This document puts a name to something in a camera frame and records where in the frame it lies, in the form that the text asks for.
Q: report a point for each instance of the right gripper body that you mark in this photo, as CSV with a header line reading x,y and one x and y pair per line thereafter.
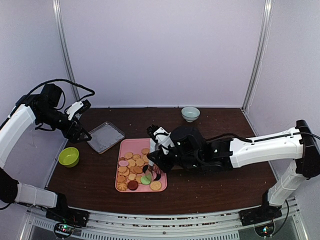
x,y
166,167

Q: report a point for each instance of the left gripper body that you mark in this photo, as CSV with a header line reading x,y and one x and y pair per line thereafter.
x,y
67,133

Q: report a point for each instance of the silver metal tin lid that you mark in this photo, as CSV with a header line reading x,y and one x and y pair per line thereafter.
x,y
104,137

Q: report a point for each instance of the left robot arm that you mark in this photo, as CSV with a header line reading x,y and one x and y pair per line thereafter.
x,y
39,109

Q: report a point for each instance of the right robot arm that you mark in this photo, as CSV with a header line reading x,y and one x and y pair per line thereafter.
x,y
229,151

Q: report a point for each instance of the green bowl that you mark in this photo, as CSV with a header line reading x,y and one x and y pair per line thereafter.
x,y
69,157

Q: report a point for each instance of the yellow round cookie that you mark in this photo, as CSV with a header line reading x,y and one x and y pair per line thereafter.
x,y
155,185

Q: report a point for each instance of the green round cookie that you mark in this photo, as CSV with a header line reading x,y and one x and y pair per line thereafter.
x,y
145,180

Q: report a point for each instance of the pink tray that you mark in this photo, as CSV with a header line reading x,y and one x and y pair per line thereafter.
x,y
135,152

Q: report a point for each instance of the pink round cookie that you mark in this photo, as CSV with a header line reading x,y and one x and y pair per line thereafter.
x,y
123,163

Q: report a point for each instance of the pale blue ceramic bowl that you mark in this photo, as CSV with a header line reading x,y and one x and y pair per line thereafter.
x,y
190,113

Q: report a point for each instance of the swirl butter cookie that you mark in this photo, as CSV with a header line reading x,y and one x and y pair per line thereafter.
x,y
122,186

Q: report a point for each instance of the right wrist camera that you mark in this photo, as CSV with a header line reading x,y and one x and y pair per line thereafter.
x,y
187,139

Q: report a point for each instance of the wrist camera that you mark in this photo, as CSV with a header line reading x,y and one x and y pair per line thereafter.
x,y
187,139
51,94

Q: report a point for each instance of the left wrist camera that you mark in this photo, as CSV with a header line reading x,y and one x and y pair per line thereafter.
x,y
51,94

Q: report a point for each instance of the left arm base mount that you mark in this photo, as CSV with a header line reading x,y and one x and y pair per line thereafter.
x,y
70,216

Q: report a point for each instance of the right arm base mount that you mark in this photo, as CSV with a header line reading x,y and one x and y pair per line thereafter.
x,y
259,214

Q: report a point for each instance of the aluminium corner post left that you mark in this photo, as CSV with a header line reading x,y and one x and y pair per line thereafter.
x,y
62,38

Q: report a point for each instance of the aluminium corner post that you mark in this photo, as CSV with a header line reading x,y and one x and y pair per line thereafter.
x,y
261,48
62,38

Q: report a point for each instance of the aluminium corner post right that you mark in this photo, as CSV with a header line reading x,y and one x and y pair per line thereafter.
x,y
261,48

